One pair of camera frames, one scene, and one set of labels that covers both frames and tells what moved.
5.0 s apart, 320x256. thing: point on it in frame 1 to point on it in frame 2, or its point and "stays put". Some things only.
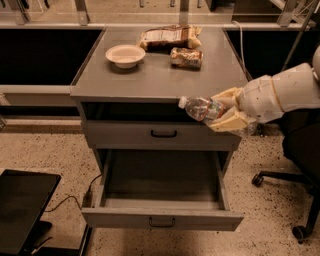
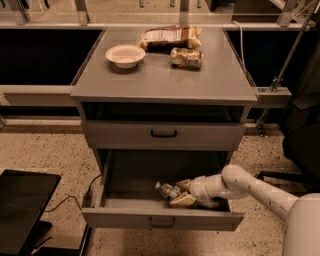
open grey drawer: (165, 189) stays put
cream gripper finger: (232, 121) to (184, 200)
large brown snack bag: (162, 39) stays put
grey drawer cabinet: (162, 167) stays put
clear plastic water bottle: (201, 108) to (168, 190)
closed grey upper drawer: (159, 135) stays put
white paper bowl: (125, 56) stays put
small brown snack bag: (186, 58) stays put
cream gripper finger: (230, 97) to (185, 184)
